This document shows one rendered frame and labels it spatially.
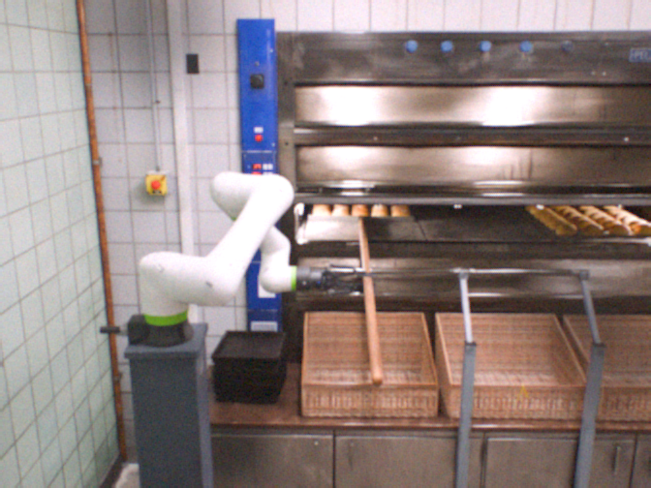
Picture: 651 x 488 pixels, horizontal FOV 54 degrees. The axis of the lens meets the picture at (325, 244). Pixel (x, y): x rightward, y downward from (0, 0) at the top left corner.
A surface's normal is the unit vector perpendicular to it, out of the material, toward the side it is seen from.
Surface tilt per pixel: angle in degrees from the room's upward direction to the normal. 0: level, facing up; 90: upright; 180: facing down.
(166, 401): 90
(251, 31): 90
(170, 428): 90
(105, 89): 90
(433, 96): 70
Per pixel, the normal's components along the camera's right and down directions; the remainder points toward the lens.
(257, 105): -0.03, 0.26
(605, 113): -0.03, -0.08
